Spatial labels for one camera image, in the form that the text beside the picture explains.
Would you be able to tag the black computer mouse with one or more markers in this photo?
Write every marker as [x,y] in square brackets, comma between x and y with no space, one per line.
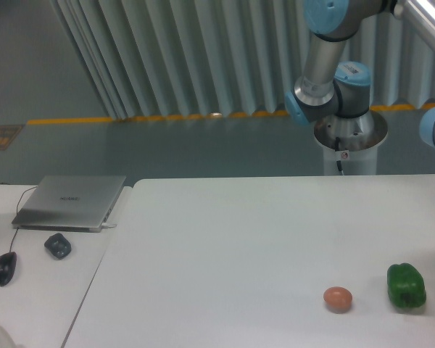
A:
[8,263]

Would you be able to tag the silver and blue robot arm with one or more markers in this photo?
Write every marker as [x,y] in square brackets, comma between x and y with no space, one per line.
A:
[335,95]

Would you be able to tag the brown egg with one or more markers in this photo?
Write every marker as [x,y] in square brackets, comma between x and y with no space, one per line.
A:
[338,299]

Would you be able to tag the black plastic adapter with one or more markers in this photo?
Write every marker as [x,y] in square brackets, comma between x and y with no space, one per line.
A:
[58,246]

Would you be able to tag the green bell pepper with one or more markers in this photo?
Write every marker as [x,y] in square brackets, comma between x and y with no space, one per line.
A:
[405,286]

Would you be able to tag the silver closed laptop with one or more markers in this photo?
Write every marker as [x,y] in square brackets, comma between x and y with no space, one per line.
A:
[70,203]

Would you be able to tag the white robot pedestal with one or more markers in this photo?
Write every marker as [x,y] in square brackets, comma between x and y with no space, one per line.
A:
[351,156]

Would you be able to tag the white folding partition screen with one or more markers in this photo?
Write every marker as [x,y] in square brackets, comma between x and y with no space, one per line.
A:
[162,58]

